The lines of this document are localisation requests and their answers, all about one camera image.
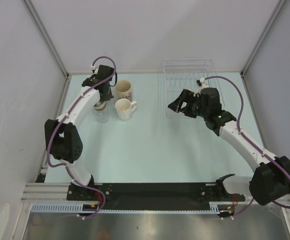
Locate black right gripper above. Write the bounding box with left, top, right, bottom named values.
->
left=168, top=89, right=209, bottom=119

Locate cream painted ceramic mug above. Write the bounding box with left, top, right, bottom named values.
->
left=113, top=79, right=132, bottom=101

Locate brown cream cup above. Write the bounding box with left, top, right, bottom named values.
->
left=93, top=102, right=107, bottom=112

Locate white Simple ceramic mug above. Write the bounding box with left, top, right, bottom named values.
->
left=115, top=98, right=138, bottom=121

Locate clear glass cup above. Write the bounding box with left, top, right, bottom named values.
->
left=93, top=106, right=110, bottom=123

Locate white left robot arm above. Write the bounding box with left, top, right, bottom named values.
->
left=44, top=64, right=117, bottom=200

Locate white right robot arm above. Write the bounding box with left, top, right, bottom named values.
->
left=167, top=87, right=290, bottom=206

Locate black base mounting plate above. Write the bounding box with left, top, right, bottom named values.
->
left=66, top=182, right=246, bottom=211

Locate white wire dish rack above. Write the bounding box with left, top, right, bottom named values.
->
left=158, top=58, right=217, bottom=119

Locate white slotted cable duct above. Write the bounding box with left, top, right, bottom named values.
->
left=31, top=202, right=235, bottom=214

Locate aluminium frame rail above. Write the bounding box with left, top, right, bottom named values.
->
left=19, top=182, right=290, bottom=204

